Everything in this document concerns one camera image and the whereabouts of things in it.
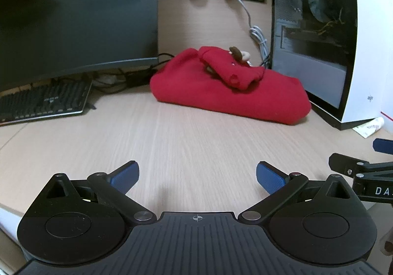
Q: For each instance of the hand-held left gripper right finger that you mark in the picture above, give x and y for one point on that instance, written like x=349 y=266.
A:
x=268 y=175

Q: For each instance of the white power adapter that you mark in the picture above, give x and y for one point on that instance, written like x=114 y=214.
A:
x=104 y=80

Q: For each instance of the red fleece garment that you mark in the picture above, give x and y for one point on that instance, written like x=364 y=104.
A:
x=215 y=94

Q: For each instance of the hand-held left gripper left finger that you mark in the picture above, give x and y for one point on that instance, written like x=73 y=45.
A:
x=126 y=175

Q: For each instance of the black computer monitor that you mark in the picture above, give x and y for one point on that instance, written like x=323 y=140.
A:
x=76 y=17

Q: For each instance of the black keyboard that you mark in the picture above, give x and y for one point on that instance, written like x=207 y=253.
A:
x=46 y=100

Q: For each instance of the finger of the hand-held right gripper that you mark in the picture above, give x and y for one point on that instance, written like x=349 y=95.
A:
x=383 y=146
x=344 y=163

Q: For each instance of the white printed packet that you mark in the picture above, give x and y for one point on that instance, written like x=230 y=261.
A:
x=370 y=127

